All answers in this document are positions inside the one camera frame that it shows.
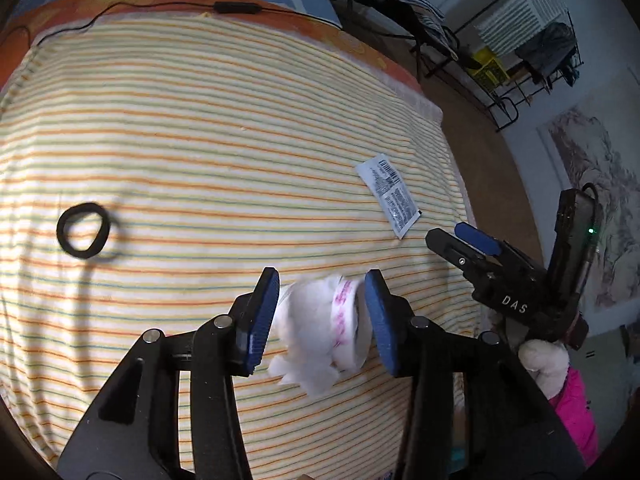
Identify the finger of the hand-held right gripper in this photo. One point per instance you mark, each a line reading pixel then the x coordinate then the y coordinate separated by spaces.
pixel 450 250
pixel 477 239

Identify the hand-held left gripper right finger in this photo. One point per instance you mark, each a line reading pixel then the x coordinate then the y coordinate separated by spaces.
pixel 382 325

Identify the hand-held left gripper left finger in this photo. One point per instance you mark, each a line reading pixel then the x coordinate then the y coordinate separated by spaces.
pixel 262 320

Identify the white tissue roll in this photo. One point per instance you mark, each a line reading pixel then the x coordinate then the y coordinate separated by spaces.
pixel 310 340

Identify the small white barcode sachet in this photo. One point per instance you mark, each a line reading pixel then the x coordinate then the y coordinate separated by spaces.
pixel 392 197

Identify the black metal drying rack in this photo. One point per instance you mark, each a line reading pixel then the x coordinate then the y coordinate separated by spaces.
pixel 502 117

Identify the yellow plastic crate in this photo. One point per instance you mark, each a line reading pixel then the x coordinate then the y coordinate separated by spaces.
pixel 487 67

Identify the yellow striped cloth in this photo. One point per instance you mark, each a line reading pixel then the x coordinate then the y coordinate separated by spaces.
pixel 200 160

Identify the dark jacket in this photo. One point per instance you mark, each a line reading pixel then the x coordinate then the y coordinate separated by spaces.
pixel 550 47

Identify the white ribbed towel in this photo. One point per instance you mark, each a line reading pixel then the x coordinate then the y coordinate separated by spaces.
pixel 520 15

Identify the ink landscape wall painting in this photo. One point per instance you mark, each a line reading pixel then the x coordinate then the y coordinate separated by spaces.
pixel 590 160

